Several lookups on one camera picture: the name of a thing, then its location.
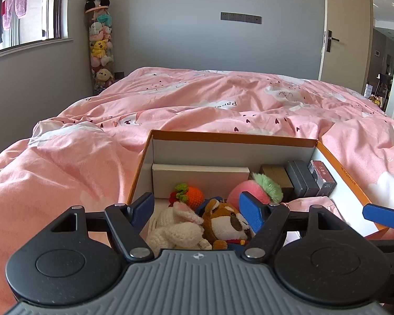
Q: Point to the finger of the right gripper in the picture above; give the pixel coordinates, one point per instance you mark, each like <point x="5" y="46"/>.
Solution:
<point x="379" y="215"/>

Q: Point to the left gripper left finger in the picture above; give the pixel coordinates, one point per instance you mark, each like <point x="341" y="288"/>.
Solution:
<point x="123" y="224"/>

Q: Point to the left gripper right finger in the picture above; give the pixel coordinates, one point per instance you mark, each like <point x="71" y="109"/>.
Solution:
<point x="270" y="224"/>

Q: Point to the pink peach plush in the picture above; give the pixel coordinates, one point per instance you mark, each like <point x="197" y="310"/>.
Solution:
<point x="260" y="186"/>

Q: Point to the red panda plush toy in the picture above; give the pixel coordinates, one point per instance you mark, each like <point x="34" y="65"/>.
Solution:
<point x="224" y="227"/>

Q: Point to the tan cardboard small box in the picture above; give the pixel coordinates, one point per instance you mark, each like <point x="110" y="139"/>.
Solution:
<point x="279" y="175"/>

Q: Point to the white crochet bunny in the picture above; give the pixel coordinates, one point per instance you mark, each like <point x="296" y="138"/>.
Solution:
<point x="176" y="228"/>

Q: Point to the dark grey small box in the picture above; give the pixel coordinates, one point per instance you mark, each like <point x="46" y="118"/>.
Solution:
<point x="304" y="185"/>

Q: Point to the long white box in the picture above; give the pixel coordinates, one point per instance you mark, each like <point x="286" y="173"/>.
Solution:
<point x="211" y="180"/>

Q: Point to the dark photo card box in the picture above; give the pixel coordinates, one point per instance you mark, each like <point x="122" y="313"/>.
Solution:
<point x="322" y="177"/>

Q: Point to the orange crochet carrot toy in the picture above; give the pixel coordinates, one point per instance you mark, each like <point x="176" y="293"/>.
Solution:
<point x="193" y="197"/>

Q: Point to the pink fabric pouch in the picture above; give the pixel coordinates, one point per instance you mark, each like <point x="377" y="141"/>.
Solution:
<point x="314" y="213"/>

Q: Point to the orange cardboard storage box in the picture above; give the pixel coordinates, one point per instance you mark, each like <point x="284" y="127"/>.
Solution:
<point x="217" y="162"/>

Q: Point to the pink patterned duvet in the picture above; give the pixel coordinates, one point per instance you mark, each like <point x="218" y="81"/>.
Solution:
<point x="88" y="154"/>

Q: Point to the beige bedroom door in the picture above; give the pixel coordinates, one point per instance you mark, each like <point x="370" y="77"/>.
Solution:
<point x="347" y="43"/>

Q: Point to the tube of plush toys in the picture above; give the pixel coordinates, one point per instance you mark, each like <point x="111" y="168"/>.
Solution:
<point x="99" y="24"/>

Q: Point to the window with hanging clothes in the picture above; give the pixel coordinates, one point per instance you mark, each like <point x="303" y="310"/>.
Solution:
<point x="29" y="22"/>

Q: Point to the grey wall switch panel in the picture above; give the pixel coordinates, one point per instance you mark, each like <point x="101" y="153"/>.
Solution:
<point x="247" y="18"/>

